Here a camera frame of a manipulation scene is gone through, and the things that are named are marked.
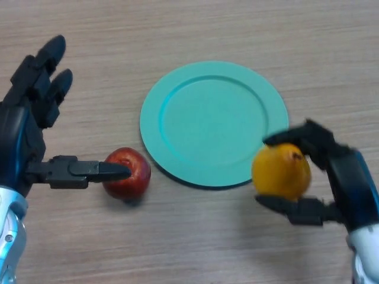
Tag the green round plate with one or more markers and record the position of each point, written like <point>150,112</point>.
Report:
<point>207,124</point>

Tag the yellow pear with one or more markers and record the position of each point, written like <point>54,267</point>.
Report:
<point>278,174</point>

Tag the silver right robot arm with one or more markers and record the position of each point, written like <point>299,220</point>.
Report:
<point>365,254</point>

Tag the red apple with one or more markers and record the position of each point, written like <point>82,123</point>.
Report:
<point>127,190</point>

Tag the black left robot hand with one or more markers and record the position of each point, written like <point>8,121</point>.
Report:
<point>23,139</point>

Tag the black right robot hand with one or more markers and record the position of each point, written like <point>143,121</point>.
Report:
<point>352,183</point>

